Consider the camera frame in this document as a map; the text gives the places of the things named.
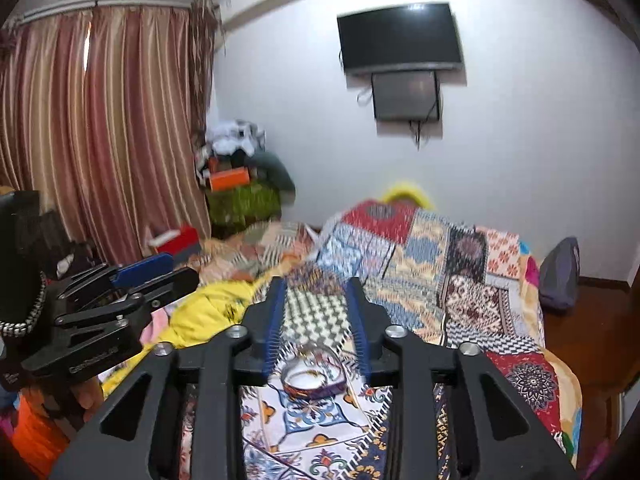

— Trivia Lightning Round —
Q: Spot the person's left forearm orange sleeve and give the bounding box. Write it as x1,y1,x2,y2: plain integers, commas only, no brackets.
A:
10,389,78,463

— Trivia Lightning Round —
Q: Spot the yellow blanket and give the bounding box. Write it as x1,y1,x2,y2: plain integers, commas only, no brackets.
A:
102,275,273,396

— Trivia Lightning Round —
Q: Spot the red white box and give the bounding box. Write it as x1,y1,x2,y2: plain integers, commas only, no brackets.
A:
149,225,202,257

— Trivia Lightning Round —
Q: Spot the black white braided cord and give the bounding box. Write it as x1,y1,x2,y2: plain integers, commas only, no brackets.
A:
0,274,49,339

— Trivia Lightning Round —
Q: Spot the grey backpack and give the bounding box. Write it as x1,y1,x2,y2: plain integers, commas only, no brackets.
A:
539,236,581,312

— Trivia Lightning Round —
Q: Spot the person's left hand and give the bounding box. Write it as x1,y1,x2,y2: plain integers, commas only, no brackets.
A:
70,377,107,414

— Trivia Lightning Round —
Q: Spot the striped brown curtain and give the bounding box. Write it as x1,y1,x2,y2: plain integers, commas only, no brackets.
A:
0,0,222,267

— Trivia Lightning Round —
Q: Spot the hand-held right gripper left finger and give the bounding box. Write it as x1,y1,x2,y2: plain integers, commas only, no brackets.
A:
50,275,292,480

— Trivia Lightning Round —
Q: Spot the pile of grey white clothes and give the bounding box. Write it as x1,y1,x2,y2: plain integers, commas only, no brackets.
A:
207,119,267,159

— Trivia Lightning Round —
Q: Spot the orange box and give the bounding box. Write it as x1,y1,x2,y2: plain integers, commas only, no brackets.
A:
209,167,251,191

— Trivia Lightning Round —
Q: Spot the small black wall monitor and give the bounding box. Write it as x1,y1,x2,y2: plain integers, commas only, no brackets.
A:
371,70,444,124

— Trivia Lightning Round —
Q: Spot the black hanging cable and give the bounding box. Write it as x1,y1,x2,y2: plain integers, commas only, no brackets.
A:
407,120,432,150

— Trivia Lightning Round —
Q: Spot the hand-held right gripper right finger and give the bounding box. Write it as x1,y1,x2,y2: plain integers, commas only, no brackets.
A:
344,275,577,480

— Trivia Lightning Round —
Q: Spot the yellow round object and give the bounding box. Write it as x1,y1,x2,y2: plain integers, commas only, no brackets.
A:
382,182,434,209

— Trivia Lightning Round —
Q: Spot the purple heart-shaped tin box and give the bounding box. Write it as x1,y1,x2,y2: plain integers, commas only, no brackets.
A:
280,342,347,401

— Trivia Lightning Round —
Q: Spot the wall-mounted black television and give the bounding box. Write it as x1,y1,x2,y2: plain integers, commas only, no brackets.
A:
336,2,464,75

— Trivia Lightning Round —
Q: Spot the pink cloth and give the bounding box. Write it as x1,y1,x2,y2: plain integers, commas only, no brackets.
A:
141,307,174,347

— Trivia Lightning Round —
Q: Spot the striped orange blanket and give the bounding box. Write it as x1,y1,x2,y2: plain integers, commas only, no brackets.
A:
197,220,322,282

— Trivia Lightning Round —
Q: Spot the colourful patchwork blanket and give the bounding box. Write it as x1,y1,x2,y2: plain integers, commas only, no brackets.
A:
180,199,584,480

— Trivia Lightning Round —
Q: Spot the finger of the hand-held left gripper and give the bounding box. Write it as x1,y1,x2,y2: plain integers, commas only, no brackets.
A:
54,266,201,332
64,253,175,292

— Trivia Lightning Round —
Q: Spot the dark green jacket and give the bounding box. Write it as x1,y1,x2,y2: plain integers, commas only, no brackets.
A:
247,150,297,197

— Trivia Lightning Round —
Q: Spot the red-brown cord bracelet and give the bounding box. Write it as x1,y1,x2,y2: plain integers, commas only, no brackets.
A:
297,345,344,367

